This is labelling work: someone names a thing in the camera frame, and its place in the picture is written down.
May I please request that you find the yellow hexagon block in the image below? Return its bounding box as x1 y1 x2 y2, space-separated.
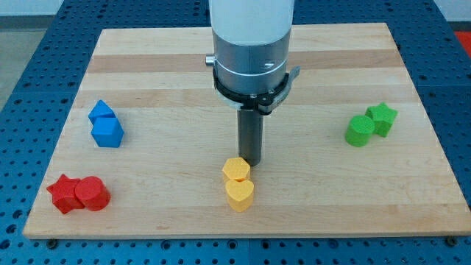
222 157 251 183

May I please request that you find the green star block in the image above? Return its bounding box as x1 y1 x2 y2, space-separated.
365 102 398 138

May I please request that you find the blue pentagon block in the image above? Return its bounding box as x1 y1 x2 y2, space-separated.
91 117 124 148

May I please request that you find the red cylinder block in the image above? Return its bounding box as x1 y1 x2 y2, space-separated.
74 176 111 211

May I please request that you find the green cylinder block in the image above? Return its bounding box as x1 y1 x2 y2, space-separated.
345 115 375 147

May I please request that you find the red star block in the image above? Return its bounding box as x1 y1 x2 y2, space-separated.
46 174 85 214

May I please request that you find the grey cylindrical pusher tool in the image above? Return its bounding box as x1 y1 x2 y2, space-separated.
237 110 263 166

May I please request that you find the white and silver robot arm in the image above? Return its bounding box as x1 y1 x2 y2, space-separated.
206 0 300 166

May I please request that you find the black clamp ring with lever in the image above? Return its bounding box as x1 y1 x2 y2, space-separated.
212 66 301 116

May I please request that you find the wooden board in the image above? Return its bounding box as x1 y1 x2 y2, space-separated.
23 23 470 239

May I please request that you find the yellow heart block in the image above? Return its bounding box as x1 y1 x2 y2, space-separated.
225 180 255 212

